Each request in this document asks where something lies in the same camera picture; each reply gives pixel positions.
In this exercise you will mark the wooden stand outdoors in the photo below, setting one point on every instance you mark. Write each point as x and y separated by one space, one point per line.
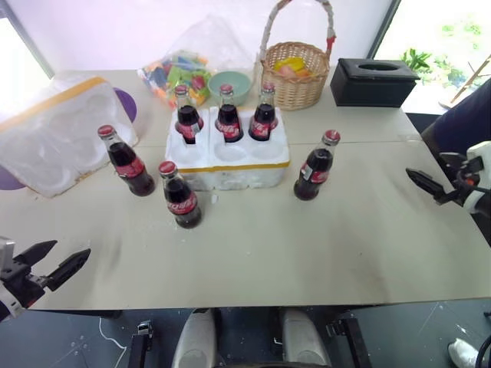
473 78

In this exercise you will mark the yellow toy in basket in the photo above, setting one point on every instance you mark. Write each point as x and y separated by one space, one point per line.
288 62

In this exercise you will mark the black metal bracket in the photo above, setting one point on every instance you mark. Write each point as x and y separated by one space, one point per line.
141 343
351 341

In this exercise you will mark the grey white rounded shell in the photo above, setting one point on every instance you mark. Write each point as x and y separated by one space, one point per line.
195 341
305 339

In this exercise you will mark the white foam lid yellow tape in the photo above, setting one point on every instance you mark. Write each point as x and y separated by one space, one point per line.
57 126

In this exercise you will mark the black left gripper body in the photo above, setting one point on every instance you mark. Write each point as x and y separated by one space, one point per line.
21 283

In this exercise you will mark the person's white shoe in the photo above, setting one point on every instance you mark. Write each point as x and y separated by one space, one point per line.
462 352

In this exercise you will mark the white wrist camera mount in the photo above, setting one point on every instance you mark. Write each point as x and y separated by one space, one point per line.
5 251
481 150

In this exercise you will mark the white foam bottle tray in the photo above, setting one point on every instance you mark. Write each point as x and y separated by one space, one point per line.
234 174

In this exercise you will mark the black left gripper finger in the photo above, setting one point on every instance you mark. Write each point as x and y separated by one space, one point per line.
67 270
34 255

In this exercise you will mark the orange toy in basket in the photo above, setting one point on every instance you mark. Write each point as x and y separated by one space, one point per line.
297 71

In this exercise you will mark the grey window frame post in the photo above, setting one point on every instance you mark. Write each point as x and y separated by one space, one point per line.
383 28
27 42

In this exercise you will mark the glass cola bottle red cap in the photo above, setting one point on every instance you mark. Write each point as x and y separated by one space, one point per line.
188 122
132 168
262 123
314 172
182 205
229 124

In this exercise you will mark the black tissue box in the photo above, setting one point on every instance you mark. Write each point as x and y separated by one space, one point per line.
368 86

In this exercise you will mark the purple round mat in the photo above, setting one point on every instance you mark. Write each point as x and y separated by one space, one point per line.
126 103

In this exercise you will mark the clear bag of colourful toys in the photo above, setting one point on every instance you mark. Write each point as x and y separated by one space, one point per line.
180 74

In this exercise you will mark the person's dark trouser leg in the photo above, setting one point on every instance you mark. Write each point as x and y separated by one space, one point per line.
466 115

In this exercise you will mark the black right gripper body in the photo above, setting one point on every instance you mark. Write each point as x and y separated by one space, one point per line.
462 172

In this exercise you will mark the pale green bowl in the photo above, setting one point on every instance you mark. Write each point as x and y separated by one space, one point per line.
236 94

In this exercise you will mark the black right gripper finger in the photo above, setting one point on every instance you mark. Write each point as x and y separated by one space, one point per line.
447 200
427 181

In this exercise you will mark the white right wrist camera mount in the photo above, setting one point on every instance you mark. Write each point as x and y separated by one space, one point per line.
481 150

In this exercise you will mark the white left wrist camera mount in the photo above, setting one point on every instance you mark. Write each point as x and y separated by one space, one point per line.
5 251

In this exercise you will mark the green plant outdoors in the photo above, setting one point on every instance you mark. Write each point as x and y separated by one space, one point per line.
416 59

